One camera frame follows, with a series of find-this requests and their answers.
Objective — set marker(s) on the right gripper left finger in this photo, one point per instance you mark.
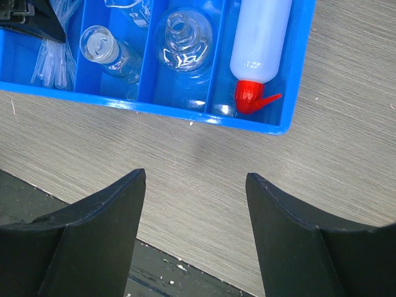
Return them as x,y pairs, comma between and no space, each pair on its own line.
84,249

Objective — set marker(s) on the clear glass flask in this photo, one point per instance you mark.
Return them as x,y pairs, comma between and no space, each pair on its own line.
183,39

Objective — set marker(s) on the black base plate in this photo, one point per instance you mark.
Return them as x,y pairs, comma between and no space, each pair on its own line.
152,271

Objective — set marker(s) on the blue divided plastic bin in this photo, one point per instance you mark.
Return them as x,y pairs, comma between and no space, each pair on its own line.
205,95

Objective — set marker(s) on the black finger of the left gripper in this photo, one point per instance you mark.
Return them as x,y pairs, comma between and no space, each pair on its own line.
35,18

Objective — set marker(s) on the small clear glass beaker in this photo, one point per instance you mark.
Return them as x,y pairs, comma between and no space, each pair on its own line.
117,57

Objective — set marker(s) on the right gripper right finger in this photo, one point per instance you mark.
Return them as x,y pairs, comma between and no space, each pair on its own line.
305,251

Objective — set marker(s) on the red cap wash bottle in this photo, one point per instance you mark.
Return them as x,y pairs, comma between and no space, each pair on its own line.
257,51

